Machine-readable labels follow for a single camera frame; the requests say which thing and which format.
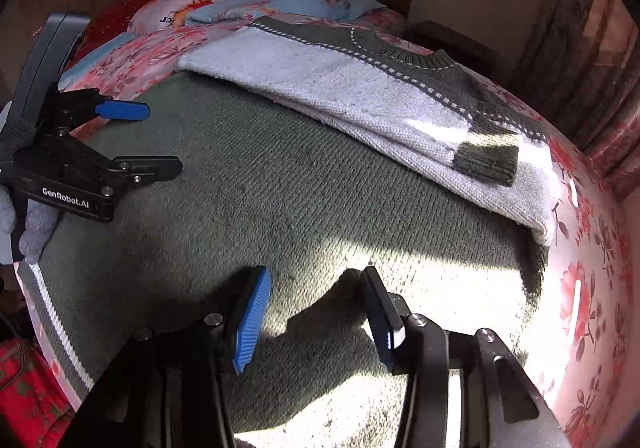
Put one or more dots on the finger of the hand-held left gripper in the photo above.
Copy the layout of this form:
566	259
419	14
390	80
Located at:
145	170
125	110

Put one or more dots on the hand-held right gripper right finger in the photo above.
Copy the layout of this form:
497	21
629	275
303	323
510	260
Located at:
381	320

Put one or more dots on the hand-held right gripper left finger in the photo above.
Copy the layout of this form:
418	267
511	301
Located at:
250	323

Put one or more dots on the green grey knit sweater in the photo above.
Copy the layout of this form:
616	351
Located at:
250	188

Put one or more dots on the person's left hand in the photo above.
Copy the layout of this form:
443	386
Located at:
39	228

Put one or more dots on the light blue cloth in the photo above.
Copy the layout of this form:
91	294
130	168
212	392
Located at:
95	58

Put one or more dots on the red blanket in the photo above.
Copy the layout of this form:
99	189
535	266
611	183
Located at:
120	12

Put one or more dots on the light blue floral pillow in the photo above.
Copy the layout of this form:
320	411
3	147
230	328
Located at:
300	2

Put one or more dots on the pink floral bed sheet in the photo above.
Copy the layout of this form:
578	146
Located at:
590	288

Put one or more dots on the red floral cloth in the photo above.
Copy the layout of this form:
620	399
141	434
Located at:
25	388

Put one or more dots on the pink floral curtain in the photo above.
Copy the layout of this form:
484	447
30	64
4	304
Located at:
575	77

